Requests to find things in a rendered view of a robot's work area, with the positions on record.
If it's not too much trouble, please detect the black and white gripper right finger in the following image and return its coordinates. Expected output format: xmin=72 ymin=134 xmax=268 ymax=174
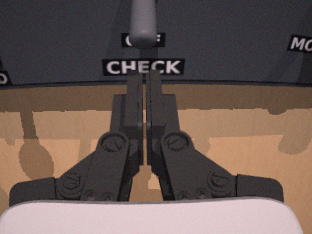
xmin=146 ymin=70 xmax=284 ymax=203

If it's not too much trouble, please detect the dark grey console housing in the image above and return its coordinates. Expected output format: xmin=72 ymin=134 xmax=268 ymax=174
xmin=0 ymin=0 xmax=312 ymax=90

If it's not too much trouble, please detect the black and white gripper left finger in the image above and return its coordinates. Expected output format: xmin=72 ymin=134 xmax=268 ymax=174
xmin=9 ymin=70 xmax=144 ymax=207

